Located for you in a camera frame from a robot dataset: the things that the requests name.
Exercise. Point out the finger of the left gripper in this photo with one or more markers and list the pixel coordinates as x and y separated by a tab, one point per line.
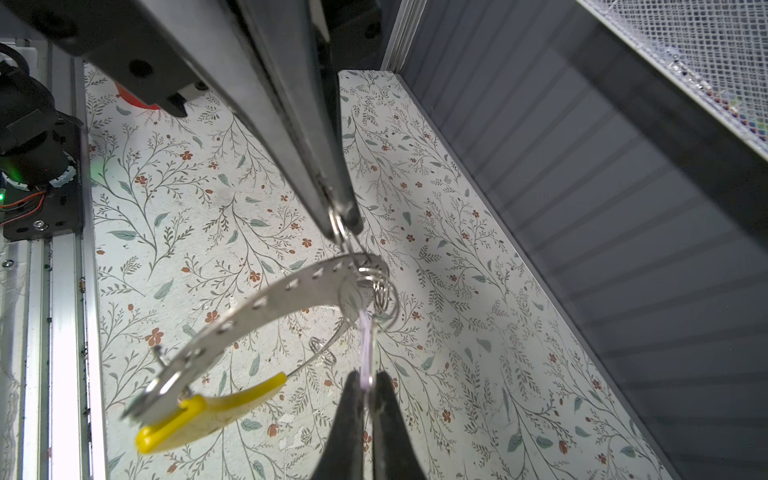
286	42

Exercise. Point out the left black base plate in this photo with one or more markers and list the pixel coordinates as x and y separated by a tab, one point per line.
41	185

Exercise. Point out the aluminium rail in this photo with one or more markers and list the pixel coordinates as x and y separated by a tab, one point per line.
51	406

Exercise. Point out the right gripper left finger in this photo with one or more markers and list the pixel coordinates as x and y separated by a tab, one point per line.
342	457

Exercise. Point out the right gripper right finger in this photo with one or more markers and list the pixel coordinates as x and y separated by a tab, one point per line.
393	455

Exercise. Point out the white wire basket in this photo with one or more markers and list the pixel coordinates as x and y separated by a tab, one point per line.
715	51

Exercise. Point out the large keyring with yellow grip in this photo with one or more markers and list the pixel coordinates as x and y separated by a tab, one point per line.
243	357

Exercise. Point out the red cup with pens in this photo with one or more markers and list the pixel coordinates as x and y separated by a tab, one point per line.
132	100

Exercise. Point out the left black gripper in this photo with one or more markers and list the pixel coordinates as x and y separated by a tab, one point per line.
128	47

